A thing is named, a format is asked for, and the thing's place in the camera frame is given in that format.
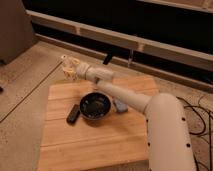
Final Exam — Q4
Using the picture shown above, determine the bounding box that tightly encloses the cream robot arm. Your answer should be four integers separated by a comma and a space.
61, 55, 196, 171

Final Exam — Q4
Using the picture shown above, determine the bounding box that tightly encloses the wooden shelf rail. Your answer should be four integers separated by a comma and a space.
27, 10, 213, 72

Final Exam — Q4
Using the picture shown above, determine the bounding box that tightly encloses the black cable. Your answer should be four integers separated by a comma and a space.
176, 96, 213, 171

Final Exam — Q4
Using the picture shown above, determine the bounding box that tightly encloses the wooden cutting board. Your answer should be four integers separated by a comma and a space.
37, 74, 160, 171

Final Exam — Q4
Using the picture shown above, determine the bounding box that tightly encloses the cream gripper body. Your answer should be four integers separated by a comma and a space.
61, 55, 80, 81

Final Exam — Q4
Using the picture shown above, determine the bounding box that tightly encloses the black metal bowl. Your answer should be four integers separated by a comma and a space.
80, 92, 111, 120

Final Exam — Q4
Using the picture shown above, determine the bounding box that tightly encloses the blue sponge block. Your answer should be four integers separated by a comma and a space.
113, 99, 128, 113

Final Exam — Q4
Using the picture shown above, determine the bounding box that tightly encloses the small dark bottle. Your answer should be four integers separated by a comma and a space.
66, 104, 80, 124

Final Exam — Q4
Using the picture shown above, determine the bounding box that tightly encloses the grey cabinet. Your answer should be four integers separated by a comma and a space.
0, 0, 37, 64

